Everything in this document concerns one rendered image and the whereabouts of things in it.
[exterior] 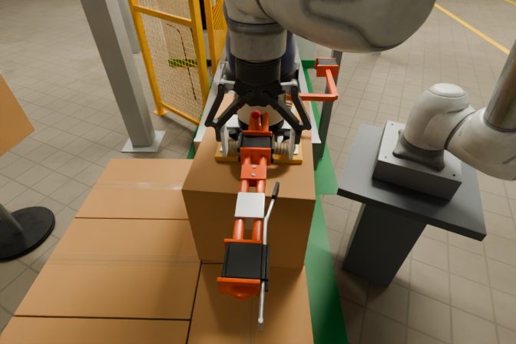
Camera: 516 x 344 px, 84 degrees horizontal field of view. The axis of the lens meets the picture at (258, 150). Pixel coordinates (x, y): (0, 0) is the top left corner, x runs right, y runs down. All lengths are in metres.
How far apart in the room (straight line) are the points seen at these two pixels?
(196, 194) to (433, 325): 1.41
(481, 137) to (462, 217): 0.34
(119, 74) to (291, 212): 1.78
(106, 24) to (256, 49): 1.85
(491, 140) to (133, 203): 1.37
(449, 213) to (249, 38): 1.01
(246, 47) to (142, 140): 2.26
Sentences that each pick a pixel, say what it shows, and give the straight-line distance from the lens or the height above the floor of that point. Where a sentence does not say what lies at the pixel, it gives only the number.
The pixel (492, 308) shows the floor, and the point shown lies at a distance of 2.09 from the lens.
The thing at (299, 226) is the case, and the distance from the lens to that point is 0.95.
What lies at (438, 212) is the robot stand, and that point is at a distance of 1.24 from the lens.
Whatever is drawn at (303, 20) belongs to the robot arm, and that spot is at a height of 1.50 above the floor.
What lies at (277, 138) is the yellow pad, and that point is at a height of 0.97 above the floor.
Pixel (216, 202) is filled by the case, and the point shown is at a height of 0.90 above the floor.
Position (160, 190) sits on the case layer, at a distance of 1.48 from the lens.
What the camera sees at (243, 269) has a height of 1.10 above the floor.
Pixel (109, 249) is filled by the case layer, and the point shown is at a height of 0.54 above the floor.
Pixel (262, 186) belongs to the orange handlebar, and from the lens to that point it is 0.68.
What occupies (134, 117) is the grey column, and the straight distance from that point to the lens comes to 2.52.
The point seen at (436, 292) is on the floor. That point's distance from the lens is 1.98.
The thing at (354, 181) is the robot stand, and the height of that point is 0.75.
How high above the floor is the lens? 1.58
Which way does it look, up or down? 40 degrees down
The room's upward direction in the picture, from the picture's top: straight up
